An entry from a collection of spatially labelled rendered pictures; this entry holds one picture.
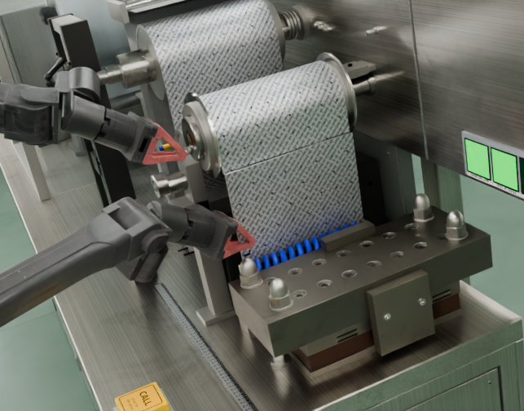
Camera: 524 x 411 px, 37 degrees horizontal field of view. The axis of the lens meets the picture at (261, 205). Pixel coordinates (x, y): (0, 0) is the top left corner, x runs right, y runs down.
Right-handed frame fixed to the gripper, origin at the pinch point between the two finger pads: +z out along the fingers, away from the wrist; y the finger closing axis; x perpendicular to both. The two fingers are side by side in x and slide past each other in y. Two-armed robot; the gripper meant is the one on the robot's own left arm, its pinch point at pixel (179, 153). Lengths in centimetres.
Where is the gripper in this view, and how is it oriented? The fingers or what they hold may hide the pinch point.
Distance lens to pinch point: 130.4
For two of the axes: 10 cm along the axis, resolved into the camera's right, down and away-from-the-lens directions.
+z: 8.3, 2.9, 4.8
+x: 3.9, -9.1, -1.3
